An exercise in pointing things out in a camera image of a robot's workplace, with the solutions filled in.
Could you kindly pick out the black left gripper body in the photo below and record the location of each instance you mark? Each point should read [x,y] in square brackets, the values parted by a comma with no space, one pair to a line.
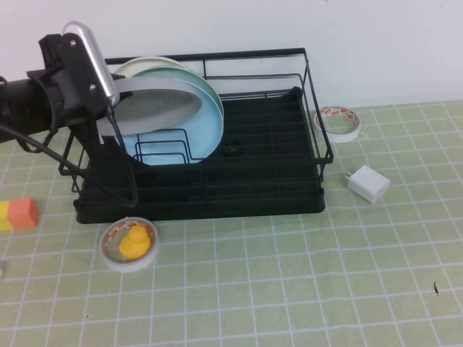
[68,83]

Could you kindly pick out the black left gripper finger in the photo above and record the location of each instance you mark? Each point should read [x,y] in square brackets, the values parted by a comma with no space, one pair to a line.
[120,76]
[123,97]

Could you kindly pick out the grey round plate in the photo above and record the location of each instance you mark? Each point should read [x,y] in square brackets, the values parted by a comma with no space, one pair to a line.
[159,105]

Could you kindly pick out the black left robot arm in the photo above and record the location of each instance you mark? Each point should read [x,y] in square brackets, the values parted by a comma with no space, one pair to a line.
[21,105]

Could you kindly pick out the cream round plate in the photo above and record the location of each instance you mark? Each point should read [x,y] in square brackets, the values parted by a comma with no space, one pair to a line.
[144,65]

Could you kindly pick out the pale green round plate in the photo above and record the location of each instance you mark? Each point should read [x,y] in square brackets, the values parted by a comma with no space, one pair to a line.
[170,74]

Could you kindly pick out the light blue round plate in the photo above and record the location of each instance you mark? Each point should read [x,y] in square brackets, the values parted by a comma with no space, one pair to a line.
[202,137]

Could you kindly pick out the orange foam block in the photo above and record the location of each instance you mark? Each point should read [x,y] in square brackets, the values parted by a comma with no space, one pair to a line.
[23,213]

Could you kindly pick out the yellow foam block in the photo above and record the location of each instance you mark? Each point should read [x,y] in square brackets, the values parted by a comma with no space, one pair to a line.
[4,217]

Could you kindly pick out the yellow rubber duck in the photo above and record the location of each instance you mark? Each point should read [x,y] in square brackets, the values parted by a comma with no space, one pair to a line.
[134,247]

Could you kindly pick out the white tape roll red print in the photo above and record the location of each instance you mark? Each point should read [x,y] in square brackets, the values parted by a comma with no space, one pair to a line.
[338,138]
[123,266]

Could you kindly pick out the black plastic drain tray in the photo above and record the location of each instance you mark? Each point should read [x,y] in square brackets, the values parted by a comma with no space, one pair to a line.
[253,211]

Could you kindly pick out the green white-grid tablecloth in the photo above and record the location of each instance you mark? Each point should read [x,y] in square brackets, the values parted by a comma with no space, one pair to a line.
[253,289]

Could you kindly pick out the silver wrist camera bar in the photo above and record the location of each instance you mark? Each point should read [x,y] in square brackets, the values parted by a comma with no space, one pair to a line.
[96,61]

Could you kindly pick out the white USB wall charger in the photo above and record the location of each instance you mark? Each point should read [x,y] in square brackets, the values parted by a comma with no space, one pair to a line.
[369,184]

